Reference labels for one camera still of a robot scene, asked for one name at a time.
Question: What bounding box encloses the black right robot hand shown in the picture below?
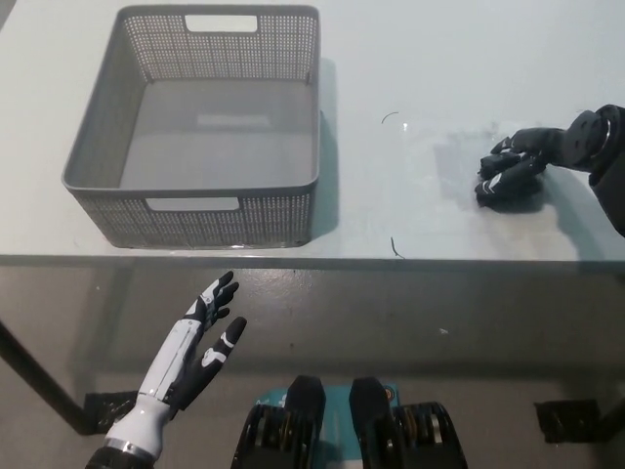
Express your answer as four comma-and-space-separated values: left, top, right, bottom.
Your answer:
474, 127, 572, 210

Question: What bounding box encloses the grey perforated plastic basket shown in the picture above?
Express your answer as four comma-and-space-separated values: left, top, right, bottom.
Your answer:
62, 4, 322, 249

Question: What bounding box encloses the black metal table leg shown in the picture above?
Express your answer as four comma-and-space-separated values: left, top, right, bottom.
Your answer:
0, 320, 94, 436

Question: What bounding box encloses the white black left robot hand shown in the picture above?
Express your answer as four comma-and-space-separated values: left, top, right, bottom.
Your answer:
138, 272, 248, 419

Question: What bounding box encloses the clear plastic film sheet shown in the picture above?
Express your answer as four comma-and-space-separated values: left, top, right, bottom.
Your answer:
399, 119, 592, 236

